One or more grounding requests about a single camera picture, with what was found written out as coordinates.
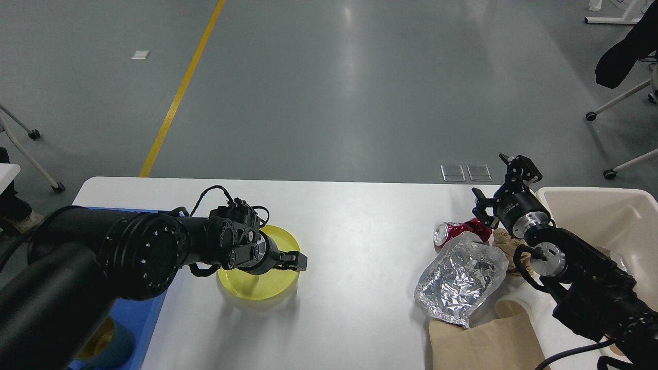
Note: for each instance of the right floor outlet cover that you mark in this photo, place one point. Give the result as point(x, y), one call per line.
point(479, 173)

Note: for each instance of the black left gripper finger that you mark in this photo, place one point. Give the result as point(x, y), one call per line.
point(296, 266)
point(288, 255)

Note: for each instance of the grey chair leg with caster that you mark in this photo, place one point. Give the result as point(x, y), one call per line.
point(34, 135)

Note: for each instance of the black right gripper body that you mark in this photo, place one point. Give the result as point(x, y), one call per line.
point(520, 213)

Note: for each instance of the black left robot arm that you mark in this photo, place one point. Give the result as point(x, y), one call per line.
point(80, 261)

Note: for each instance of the brown paper bag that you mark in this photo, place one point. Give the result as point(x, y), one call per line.
point(507, 343)

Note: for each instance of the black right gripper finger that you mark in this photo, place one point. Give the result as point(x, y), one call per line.
point(521, 173)
point(484, 209)

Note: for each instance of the white desk base far right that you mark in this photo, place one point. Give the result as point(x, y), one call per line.
point(616, 12)

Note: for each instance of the beige plastic bin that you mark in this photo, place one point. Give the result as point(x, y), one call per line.
point(623, 221)

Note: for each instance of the person's beige shoe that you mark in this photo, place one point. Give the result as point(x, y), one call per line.
point(19, 227)

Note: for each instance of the crumpled silver foil bag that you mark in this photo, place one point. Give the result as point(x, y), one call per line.
point(460, 279)

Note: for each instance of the blue plastic tray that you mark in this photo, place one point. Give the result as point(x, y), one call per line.
point(140, 317)

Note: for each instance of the floor outlet cover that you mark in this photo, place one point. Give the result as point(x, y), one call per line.
point(479, 173)
point(452, 173)

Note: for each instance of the crumpled brown paper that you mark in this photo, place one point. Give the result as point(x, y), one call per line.
point(508, 244)

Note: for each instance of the left floor outlet cover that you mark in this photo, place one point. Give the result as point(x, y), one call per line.
point(452, 173)

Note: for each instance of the crushed red soda can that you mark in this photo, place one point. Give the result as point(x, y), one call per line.
point(448, 230)

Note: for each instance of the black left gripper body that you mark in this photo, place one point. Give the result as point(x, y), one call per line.
point(267, 255)

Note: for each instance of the yellow plastic plate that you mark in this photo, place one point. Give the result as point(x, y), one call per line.
point(262, 287)

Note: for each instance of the white paper cup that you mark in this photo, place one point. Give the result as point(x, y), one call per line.
point(520, 300)

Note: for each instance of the teal mug yellow inside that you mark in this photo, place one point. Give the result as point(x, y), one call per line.
point(109, 347)

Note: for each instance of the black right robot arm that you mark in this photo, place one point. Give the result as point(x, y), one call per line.
point(594, 298)

